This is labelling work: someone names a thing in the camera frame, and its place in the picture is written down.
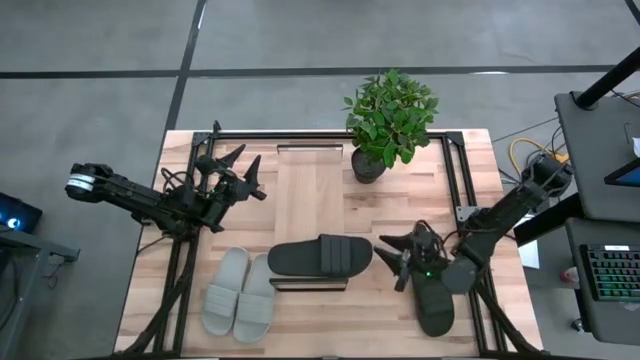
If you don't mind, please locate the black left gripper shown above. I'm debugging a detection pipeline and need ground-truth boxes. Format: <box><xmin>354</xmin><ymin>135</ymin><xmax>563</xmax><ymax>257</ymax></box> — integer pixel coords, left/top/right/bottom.
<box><xmin>189</xmin><ymin>144</ymin><xmax>268</xmax><ymax>234</ymax></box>

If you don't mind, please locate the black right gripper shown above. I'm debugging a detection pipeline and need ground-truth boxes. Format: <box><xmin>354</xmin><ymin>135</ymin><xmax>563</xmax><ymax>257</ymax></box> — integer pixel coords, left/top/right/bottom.
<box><xmin>373</xmin><ymin>223</ymin><xmax>450</xmax><ymax>293</ymax></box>

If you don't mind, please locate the black slide sandal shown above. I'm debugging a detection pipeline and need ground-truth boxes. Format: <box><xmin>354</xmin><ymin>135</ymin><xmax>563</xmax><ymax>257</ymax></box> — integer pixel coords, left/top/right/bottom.
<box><xmin>410</xmin><ymin>268</ymin><xmax>456</xmax><ymax>339</ymax></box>
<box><xmin>267</xmin><ymin>233</ymin><xmax>374</xmax><ymax>280</ymax></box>

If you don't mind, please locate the wooden shelf black metal frame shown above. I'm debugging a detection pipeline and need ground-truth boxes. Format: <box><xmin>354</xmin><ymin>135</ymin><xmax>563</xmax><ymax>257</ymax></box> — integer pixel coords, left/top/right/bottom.
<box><xmin>269</xmin><ymin>142</ymin><xmax>350</xmax><ymax>292</ymax></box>

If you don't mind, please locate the grey slide sandal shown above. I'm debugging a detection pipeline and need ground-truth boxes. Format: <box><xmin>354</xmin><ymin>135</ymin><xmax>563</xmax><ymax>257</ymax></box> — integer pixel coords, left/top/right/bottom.
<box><xmin>232</xmin><ymin>252</ymin><xmax>277</xmax><ymax>345</ymax></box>
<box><xmin>201</xmin><ymin>246</ymin><xmax>250</xmax><ymax>337</ymax></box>

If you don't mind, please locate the green potted plant black pot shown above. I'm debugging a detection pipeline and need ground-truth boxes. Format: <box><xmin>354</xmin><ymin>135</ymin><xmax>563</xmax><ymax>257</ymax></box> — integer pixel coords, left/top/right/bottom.
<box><xmin>342</xmin><ymin>68</ymin><xmax>440</xmax><ymax>185</ymax></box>

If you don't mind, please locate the red white bottle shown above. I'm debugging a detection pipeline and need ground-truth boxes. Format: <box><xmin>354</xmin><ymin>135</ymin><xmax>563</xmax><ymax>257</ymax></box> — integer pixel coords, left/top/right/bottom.
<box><xmin>559</xmin><ymin>267</ymin><xmax>581</xmax><ymax>289</ymax></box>

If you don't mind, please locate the backlit keyboard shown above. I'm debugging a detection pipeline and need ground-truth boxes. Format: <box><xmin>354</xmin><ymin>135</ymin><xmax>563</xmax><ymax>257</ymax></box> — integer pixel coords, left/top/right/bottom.
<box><xmin>579</xmin><ymin>243</ymin><xmax>640</xmax><ymax>302</ymax></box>

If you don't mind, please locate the grey metal stand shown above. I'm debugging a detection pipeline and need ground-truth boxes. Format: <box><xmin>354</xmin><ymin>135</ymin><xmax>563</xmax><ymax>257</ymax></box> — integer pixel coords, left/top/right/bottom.
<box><xmin>0</xmin><ymin>227</ymin><xmax>81</xmax><ymax>360</ymax></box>

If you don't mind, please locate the black box blue light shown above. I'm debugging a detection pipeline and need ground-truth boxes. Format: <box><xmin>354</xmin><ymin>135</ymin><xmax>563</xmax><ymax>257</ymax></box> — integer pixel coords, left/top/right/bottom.
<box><xmin>0</xmin><ymin>192</ymin><xmax>44</xmax><ymax>235</ymax></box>

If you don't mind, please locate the grey desk with pole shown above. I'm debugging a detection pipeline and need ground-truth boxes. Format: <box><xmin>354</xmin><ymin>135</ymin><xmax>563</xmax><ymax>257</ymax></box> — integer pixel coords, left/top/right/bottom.
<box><xmin>553</xmin><ymin>90</ymin><xmax>640</xmax><ymax>224</ymax></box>

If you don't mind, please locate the grey desk with keyboard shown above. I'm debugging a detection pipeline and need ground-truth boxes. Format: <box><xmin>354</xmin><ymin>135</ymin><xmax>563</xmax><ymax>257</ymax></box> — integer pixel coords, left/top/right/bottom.
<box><xmin>564</xmin><ymin>217</ymin><xmax>640</xmax><ymax>346</ymax></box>

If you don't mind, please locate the tablet screen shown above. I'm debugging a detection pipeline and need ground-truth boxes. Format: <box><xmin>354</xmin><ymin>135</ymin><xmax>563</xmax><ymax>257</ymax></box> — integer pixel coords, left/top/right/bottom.
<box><xmin>603</xmin><ymin>157</ymin><xmax>640</xmax><ymax>189</ymax></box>

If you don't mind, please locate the black pole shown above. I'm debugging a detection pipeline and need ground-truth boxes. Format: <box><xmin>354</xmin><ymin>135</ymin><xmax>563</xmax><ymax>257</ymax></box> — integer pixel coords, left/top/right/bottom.
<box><xmin>573</xmin><ymin>47</ymin><xmax>640</xmax><ymax>110</ymax></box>

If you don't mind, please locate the black aluminium table frame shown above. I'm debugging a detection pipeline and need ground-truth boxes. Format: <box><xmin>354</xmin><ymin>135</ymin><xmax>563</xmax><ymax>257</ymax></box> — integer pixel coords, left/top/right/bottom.
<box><xmin>113</xmin><ymin>119</ymin><xmax>544</xmax><ymax>360</ymax></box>

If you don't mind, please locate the yellow cable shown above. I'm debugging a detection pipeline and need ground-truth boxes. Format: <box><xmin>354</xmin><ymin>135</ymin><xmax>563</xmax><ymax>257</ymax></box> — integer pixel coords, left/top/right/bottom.
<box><xmin>508</xmin><ymin>137</ymin><xmax>570</xmax><ymax>177</ymax></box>

